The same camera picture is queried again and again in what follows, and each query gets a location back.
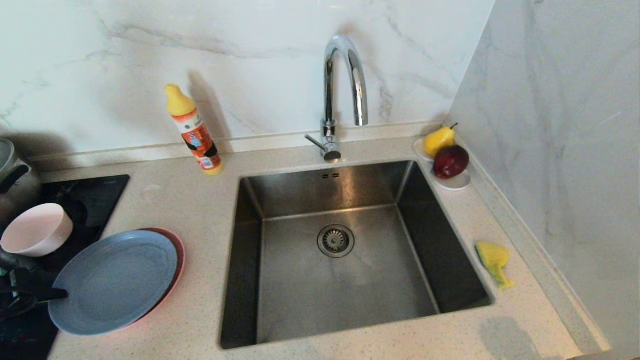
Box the pink bowl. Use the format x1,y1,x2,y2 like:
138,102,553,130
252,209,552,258
1,202,74,258

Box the blue grey plate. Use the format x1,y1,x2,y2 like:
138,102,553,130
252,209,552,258
48,230,179,336

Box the pink plate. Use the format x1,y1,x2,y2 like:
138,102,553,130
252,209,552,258
135,227,186,323

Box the yellow orange dish soap bottle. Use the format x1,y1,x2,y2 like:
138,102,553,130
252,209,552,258
164,83,224,176

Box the chrome gooseneck faucet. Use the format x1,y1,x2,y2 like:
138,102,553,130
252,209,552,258
305,34,370,164

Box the yellow green sponge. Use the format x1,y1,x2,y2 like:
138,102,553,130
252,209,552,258
475,241,516,290

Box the stainless steel sink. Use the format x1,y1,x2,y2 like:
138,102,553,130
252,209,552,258
219,159,496,350

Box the round metal sink strainer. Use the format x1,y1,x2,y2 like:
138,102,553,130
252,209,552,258
317,223,356,259

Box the black induction cooktop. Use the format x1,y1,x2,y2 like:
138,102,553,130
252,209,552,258
0,174,131,360

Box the yellow pear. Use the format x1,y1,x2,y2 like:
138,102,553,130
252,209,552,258
424,123,459,158

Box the small white fruit dish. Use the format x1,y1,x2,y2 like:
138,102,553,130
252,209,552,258
413,137,472,191

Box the dark red apple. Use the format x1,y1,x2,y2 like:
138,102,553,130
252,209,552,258
433,145,471,180

